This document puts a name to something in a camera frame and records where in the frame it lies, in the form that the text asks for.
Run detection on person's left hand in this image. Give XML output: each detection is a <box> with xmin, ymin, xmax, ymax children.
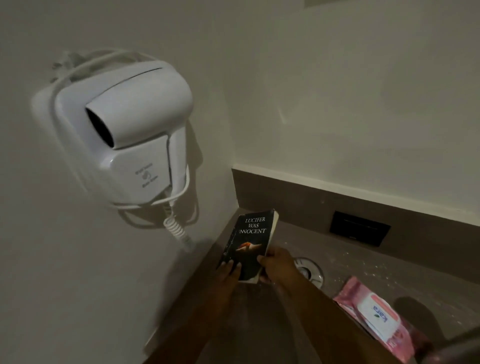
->
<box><xmin>214</xmin><ymin>259</ymin><xmax>243</xmax><ymax>301</ymax></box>

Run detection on white coiled hair dryer cord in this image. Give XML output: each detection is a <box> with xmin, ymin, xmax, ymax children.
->
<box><xmin>50</xmin><ymin>48</ymin><xmax>196</xmax><ymax>253</ymax></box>

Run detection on person's right hand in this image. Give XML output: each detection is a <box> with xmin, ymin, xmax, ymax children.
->
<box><xmin>256</xmin><ymin>245</ymin><xmax>303</xmax><ymax>290</ymax></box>

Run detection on white wall hair dryer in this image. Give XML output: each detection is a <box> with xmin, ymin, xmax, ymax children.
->
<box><xmin>55</xmin><ymin>60</ymin><xmax>194</xmax><ymax>206</ymax></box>

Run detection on person's left forearm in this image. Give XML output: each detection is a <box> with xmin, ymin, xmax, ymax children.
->
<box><xmin>144</xmin><ymin>294</ymin><xmax>235</xmax><ymax>364</ymax></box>

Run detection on black rectangular wall plate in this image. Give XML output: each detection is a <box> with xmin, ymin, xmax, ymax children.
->
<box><xmin>329</xmin><ymin>211</ymin><xmax>391</xmax><ymax>247</ymax></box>

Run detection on black paperback book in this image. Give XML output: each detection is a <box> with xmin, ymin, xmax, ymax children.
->
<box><xmin>217</xmin><ymin>209</ymin><xmax>280</xmax><ymax>284</ymax></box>

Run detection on pink wet wipes packet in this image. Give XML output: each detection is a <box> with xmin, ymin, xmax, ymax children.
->
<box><xmin>332</xmin><ymin>276</ymin><xmax>432</xmax><ymax>364</ymax></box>

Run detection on white hair dryer wall mount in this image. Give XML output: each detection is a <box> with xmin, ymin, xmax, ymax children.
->
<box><xmin>31</xmin><ymin>71</ymin><xmax>113</xmax><ymax>211</ymax></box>

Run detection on round metal drain cover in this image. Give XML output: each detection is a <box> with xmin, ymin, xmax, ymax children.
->
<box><xmin>293</xmin><ymin>257</ymin><xmax>325</xmax><ymax>289</ymax></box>

